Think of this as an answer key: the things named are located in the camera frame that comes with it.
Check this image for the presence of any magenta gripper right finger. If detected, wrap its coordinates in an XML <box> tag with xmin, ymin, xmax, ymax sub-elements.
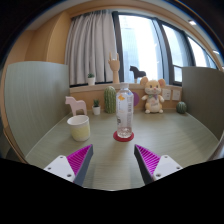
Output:
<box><xmin>134</xmin><ymin>145</ymin><xmax>182</xmax><ymax>184</ymax></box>

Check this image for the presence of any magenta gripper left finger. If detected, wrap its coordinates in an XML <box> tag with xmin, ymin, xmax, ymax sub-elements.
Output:
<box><xmin>44</xmin><ymin>144</ymin><xmax>93</xmax><ymax>186</ymax></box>

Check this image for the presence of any clear plastic water bottle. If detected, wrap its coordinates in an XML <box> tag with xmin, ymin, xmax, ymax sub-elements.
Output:
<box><xmin>116</xmin><ymin>82</ymin><xmax>134</xmax><ymax>139</ymax></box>

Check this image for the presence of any white and yellow cup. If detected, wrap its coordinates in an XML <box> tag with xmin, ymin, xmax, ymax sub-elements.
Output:
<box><xmin>67</xmin><ymin>115</ymin><xmax>90</xmax><ymax>142</ymax></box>

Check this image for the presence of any red round coaster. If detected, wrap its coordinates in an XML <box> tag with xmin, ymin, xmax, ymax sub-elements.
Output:
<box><xmin>113</xmin><ymin>131</ymin><xmax>134</xmax><ymax>142</ymax></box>

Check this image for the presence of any pink wooden horse figure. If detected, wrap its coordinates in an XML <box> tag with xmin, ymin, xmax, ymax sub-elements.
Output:
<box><xmin>65</xmin><ymin>96</ymin><xmax>87</xmax><ymax>116</ymax></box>

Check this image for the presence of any small potted plant on desk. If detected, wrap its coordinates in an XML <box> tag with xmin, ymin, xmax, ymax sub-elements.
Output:
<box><xmin>92</xmin><ymin>99</ymin><xmax>101</xmax><ymax>115</ymax></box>

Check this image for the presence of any small round green cactus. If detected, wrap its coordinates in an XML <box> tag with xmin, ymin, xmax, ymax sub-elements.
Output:
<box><xmin>176</xmin><ymin>102</ymin><xmax>187</xmax><ymax>114</ymax></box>

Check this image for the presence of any purple round number sign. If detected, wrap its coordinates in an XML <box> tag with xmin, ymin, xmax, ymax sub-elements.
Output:
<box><xmin>133</xmin><ymin>92</ymin><xmax>140</xmax><ymax>106</ymax></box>

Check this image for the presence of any plush mouse toy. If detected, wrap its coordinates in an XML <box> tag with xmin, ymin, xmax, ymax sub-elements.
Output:
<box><xmin>140</xmin><ymin>76</ymin><xmax>166</xmax><ymax>114</ymax></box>

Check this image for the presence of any tall green cactus decoration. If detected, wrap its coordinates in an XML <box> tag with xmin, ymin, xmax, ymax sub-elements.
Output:
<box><xmin>104</xmin><ymin>86</ymin><xmax>116</xmax><ymax>114</ymax></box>

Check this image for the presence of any left grey desk partition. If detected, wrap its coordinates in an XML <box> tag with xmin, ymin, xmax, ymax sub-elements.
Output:
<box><xmin>4</xmin><ymin>61</ymin><xmax>69</xmax><ymax>156</ymax></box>

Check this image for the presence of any grey desk partition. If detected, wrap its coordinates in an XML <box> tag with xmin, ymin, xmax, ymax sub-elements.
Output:
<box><xmin>182</xmin><ymin>67</ymin><xmax>224</xmax><ymax>139</ymax></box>
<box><xmin>4</xmin><ymin>61</ymin><xmax>69</xmax><ymax>156</ymax></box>

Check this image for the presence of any small potted plant on sill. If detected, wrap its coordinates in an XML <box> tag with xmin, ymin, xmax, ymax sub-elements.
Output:
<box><xmin>87</xmin><ymin>73</ymin><xmax>95</xmax><ymax>86</ymax></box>

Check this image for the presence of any black horse figure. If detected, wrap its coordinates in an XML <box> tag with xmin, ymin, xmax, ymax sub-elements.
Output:
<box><xmin>129</xmin><ymin>66</ymin><xmax>146</xmax><ymax>83</ymax></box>

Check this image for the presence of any right grey desk partition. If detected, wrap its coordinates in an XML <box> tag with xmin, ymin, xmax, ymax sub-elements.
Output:
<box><xmin>182</xmin><ymin>67</ymin><xmax>224</xmax><ymax>139</ymax></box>

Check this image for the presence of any wooden hand model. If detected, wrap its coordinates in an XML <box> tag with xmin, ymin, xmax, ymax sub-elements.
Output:
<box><xmin>108</xmin><ymin>54</ymin><xmax>120</xmax><ymax>84</ymax></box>

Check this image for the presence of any grey curtain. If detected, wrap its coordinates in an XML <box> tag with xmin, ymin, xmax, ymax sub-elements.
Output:
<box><xmin>65</xmin><ymin>10</ymin><xmax>117</xmax><ymax>85</ymax></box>

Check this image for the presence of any white wall socket left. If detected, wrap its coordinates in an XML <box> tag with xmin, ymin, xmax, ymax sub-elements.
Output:
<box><xmin>162</xmin><ymin>89</ymin><xmax>171</xmax><ymax>100</ymax></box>

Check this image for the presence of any white wall socket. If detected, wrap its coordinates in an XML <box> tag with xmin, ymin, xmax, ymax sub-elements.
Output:
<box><xmin>162</xmin><ymin>89</ymin><xmax>171</xmax><ymax>100</ymax></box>
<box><xmin>172</xmin><ymin>90</ymin><xmax>181</xmax><ymax>101</ymax></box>

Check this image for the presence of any white wall socket right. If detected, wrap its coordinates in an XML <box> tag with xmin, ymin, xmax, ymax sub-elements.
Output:
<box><xmin>172</xmin><ymin>90</ymin><xmax>181</xmax><ymax>101</ymax></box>

